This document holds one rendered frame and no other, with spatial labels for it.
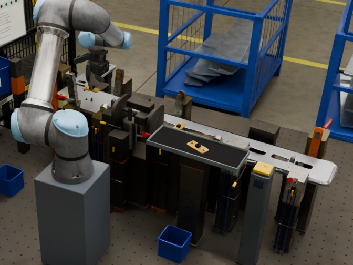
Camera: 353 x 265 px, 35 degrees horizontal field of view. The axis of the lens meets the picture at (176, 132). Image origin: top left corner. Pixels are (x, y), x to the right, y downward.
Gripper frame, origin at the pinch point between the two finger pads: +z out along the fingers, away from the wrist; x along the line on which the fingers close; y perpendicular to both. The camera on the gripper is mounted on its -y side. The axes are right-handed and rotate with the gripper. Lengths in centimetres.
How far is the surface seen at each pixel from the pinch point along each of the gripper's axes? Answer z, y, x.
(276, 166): 4, 95, -8
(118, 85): 4.4, 6.3, 14.7
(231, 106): 89, 17, 176
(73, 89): -5.6, 1.0, -16.4
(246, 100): 79, 28, 176
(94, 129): 5.9, 17.4, -23.8
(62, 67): 3.2, -26.0, 12.6
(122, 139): -1.0, 36.1, -32.7
